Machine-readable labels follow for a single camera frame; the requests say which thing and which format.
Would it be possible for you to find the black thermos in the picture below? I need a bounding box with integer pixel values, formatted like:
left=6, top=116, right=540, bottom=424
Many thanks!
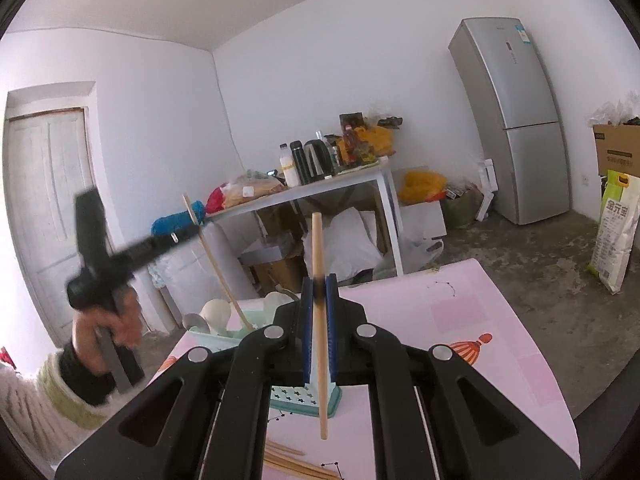
left=290, top=141, right=312, bottom=185

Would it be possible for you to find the white door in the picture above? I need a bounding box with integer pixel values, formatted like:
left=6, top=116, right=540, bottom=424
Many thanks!
left=3, top=107, right=93, bottom=347

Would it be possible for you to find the white pillow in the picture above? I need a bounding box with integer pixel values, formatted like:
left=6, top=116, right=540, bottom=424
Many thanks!
left=322, top=207, right=383, bottom=282

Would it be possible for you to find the grey refrigerator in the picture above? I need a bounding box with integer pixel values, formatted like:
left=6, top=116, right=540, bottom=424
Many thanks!
left=449, top=18, right=570, bottom=226

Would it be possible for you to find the metal ladle spoon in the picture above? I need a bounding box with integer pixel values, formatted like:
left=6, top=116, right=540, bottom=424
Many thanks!
left=182, top=313, right=210, bottom=334

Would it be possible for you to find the white side table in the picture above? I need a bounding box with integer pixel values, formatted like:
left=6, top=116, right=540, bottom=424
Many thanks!
left=206, top=156, right=405, bottom=276

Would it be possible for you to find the cardboard box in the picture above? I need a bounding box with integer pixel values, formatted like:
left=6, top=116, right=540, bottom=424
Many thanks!
left=592, top=125, right=640, bottom=177

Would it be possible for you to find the snack packages pile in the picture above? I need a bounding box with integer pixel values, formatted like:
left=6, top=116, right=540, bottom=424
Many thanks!
left=335, top=113, right=404, bottom=166

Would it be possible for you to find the grey wrapped mattress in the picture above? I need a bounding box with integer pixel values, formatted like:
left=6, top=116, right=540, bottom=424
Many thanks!
left=154, top=224, right=259, bottom=315

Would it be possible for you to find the rice bag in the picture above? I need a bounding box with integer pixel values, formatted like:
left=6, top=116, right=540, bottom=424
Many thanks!
left=588, top=170, right=639, bottom=295

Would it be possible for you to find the pink balloon tablecloth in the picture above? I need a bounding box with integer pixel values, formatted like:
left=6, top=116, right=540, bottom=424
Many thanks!
left=141, top=276, right=579, bottom=479

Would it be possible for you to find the mint green utensil caddy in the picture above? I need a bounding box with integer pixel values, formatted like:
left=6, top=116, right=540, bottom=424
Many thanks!
left=188, top=299, right=342, bottom=417

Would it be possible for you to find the blue plastic bag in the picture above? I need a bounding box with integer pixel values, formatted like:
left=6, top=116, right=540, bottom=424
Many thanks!
left=151, top=200, right=206, bottom=236

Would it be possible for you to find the white plastic bottle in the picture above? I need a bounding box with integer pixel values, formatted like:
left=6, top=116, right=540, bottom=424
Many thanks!
left=280, top=143, right=300, bottom=188

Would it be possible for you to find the red plastic bag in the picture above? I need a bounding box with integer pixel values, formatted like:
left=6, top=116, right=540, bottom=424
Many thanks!
left=205, top=186, right=224, bottom=214

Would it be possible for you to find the black electric kettle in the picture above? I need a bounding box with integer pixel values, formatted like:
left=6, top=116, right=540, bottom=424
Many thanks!
left=304, top=131, right=335, bottom=181

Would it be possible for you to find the beige plastic ladle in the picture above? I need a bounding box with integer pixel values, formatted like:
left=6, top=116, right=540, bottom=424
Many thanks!
left=200, top=299, right=231, bottom=336

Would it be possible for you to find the yellow plastic bag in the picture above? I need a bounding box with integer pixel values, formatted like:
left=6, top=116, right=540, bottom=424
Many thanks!
left=397, top=170, right=447, bottom=206

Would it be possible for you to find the wooden chopstick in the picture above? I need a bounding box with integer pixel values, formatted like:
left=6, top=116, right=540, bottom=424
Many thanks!
left=182, top=193, right=255, bottom=332
left=264, top=452, right=341, bottom=480
left=311, top=212, right=329, bottom=441
left=266, top=440, right=305, bottom=456

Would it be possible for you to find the white rice paddle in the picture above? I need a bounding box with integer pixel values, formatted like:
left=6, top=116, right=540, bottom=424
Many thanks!
left=262, top=290, right=298, bottom=323

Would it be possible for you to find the bag of bread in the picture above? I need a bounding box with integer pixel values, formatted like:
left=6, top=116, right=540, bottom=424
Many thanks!
left=221, top=170, right=286, bottom=209

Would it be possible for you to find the person left hand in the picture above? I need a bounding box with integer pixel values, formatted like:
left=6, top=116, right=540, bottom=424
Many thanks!
left=72, top=287, right=142, bottom=376

